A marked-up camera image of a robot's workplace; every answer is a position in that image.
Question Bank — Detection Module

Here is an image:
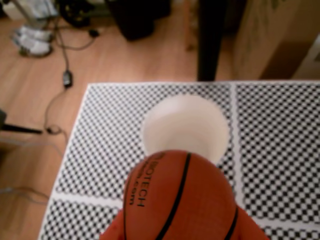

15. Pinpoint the black table leg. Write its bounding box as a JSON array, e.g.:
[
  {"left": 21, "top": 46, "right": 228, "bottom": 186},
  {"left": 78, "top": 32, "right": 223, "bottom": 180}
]
[{"left": 196, "top": 0, "right": 228, "bottom": 82}]

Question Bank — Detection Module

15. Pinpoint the black power adapter with cable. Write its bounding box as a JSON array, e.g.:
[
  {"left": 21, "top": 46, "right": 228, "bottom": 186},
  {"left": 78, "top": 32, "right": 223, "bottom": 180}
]
[{"left": 43, "top": 14, "right": 101, "bottom": 151}]

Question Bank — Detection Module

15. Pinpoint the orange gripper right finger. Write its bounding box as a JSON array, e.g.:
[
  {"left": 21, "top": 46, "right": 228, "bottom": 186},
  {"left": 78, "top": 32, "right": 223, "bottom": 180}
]
[{"left": 232, "top": 204, "right": 271, "bottom": 240}]

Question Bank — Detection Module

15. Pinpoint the small orange basketball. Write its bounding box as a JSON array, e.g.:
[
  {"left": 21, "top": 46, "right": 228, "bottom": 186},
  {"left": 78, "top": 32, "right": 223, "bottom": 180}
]
[{"left": 122, "top": 149, "right": 240, "bottom": 240}]

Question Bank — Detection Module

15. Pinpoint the black bag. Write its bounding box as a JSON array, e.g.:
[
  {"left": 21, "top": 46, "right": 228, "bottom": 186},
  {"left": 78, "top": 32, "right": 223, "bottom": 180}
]
[{"left": 105, "top": 0, "right": 173, "bottom": 41}]

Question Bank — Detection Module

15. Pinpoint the white shoes pair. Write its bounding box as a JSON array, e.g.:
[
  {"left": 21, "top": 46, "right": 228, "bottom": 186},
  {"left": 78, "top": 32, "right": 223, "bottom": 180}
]
[{"left": 10, "top": 24, "right": 54, "bottom": 58}]

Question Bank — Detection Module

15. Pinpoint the brown cardboard box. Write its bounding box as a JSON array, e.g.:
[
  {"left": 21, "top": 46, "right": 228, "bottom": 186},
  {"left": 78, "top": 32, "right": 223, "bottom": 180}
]
[{"left": 233, "top": 0, "right": 320, "bottom": 81}]

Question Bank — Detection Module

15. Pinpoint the black tripod leg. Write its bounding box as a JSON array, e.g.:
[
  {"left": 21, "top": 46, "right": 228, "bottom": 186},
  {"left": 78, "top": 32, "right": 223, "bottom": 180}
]
[{"left": 0, "top": 122, "right": 44, "bottom": 135}]

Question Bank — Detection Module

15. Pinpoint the checkerboard paper sheet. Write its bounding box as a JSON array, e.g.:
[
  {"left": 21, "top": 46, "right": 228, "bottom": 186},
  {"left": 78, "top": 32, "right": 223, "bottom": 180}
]
[
  {"left": 235, "top": 83, "right": 320, "bottom": 223},
  {"left": 54, "top": 83, "right": 235, "bottom": 202},
  {"left": 259, "top": 223, "right": 320, "bottom": 240},
  {"left": 37, "top": 198, "right": 124, "bottom": 240}
]

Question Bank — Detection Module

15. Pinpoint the cream paper cup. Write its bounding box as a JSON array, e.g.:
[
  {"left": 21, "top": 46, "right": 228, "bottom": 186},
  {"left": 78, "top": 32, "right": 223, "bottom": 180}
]
[{"left": 140, "top": 93, "right": 231, "bottom": 166}]

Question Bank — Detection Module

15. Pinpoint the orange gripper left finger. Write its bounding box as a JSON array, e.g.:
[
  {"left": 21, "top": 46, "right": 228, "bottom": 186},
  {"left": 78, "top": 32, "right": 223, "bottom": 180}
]
[{"left": 99, "top": 208, "right": 126, "bottom": 240}]

